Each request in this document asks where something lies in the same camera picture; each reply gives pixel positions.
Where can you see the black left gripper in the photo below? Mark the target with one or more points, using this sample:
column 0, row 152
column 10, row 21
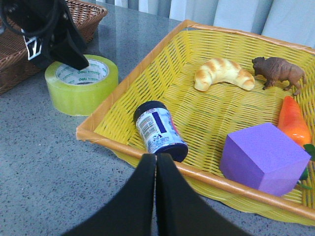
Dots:
column 48, row 31

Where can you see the blue labelled jar black lid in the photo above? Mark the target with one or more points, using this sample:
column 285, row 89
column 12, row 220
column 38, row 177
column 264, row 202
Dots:
column 158, row 131

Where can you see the brown toy bison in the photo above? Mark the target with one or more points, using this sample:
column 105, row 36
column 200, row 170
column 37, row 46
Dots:
column 276, row 69

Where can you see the orange toy carrot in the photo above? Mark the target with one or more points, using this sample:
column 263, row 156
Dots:
column 292, row 123

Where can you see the yellow woven basket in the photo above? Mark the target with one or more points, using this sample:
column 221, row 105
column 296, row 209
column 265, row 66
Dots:
column 205, row 118

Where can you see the yellow-green tape roll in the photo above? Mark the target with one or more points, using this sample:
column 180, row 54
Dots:
column 79, row 92

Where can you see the brown wicker basket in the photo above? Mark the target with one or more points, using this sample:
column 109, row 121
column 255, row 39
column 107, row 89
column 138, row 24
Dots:
column 14, row 64

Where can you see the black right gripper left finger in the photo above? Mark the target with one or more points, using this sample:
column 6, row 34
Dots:
column 129, row 212

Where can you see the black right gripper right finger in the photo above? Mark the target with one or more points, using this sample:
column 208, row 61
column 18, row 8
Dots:
column 180, row 210

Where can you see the purple foam block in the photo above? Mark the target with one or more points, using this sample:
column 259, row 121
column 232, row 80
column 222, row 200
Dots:
column 262, row 157

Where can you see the toy croissant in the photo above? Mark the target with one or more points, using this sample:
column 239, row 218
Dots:
column 219, row 70

